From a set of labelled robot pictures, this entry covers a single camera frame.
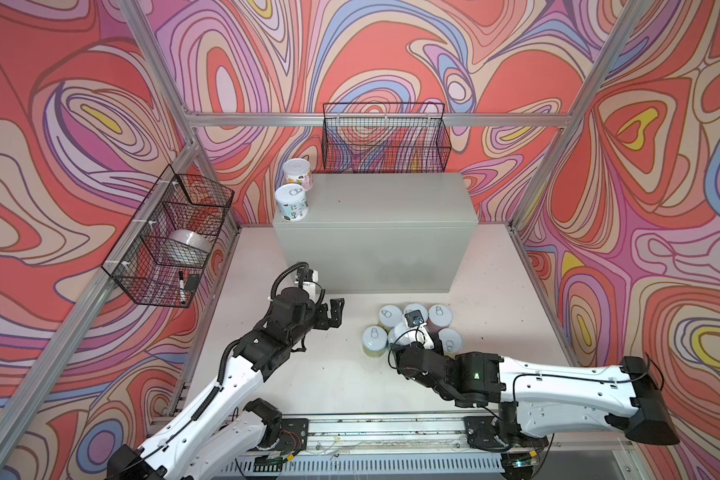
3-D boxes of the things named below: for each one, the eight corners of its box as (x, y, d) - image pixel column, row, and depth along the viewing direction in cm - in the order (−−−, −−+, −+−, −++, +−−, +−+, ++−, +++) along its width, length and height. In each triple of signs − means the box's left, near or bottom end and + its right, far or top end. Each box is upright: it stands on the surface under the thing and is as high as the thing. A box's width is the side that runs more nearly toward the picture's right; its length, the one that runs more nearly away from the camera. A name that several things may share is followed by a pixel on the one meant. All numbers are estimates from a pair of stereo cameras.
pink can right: (427, 331, 93) (431, 323, 88) (425, 313, 97) (427, 304, 93) (449, 331, 93) (454, 323, 88) (446, 313, 97) (449, 304, 93)
